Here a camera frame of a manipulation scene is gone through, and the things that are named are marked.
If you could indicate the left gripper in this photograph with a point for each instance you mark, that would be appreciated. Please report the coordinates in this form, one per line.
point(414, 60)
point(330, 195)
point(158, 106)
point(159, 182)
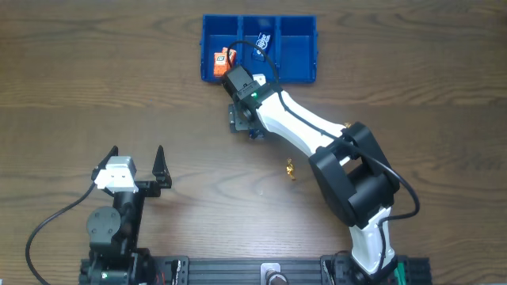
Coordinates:
point(148, 188)

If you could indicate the orange candy box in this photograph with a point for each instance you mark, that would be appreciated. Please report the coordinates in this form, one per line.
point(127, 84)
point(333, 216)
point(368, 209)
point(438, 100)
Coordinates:
point(231, 53)
point(220, 67)

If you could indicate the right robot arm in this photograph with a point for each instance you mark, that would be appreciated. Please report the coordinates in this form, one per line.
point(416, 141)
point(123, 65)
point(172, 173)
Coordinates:
point(297, 122)

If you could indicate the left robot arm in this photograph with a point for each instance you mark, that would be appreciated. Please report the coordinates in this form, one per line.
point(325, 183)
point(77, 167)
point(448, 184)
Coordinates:
point(105, 225)

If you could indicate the blue tray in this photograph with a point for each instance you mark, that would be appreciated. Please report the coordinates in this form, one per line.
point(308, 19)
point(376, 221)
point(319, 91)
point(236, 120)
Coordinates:
point(297, 55)

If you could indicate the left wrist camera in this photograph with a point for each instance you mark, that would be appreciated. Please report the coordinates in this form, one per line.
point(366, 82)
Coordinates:
point(117, 174)

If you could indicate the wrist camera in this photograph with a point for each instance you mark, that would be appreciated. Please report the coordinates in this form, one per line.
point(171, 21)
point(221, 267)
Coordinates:
point(259, 79)
point(117, 174)

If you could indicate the mounting rail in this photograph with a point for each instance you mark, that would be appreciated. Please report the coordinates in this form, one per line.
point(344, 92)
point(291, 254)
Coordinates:
point(229, 271)

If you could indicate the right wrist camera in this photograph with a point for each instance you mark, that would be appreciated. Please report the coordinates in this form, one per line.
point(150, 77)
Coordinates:
point(259, 79)

